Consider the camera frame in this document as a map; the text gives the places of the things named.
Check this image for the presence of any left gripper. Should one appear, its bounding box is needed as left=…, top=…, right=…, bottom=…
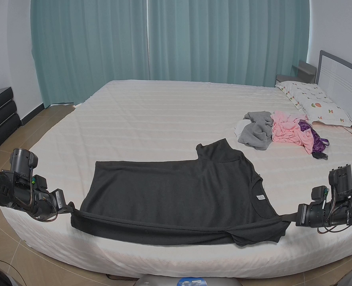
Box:
left=43, top=189, right=75, bottom=217

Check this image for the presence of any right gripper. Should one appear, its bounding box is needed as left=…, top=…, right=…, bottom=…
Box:
left=296, top=203, right=318, bottom=226

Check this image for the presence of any black T-shirt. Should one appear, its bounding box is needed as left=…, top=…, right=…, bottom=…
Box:
left=70, top=139, right=297, bottom=247

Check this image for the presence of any purple garment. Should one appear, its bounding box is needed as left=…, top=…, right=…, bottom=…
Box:
left=298, top=119, right=330, bottom=154

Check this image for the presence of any pink garment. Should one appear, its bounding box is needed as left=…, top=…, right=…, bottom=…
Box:
left=271, top=110, right=315, bottom=155

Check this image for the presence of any grey garment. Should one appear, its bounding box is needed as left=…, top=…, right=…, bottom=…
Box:
left=238, top=111, right=274, bottom=151

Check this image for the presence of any white garment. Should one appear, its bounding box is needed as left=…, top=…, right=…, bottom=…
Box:
left=234, top=119, right=249, bottom=136

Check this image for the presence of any black chest of drawers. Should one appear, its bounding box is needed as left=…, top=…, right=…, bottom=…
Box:
left=0, top=87, right=22, bottom=161

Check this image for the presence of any white printed pillow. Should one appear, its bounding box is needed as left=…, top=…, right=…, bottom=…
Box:
left=276, top=81, right=352, bottom=127

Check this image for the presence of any bed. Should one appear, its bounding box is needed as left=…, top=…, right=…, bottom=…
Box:
left=0, top=50, right=352, bottom=279

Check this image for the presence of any grey bedside table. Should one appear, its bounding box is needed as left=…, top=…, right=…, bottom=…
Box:
left=276, top=60, right=317, bottom=86

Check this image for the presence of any blue-green curtain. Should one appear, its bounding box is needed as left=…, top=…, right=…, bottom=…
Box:
left=30, top=0, right=150, bottom=108
left=148, top=0, right=310, bottom=86

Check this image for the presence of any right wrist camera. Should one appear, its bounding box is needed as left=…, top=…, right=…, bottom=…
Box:
left=311, top=186, right=328, bottom=202

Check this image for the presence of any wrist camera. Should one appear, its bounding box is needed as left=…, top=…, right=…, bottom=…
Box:
left=32, top=175, right=49, bottom=191
left=311, top=186, right=328, bottom=202

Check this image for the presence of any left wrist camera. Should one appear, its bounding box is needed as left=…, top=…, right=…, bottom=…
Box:
left=32, top=175, right=49, bottom=191

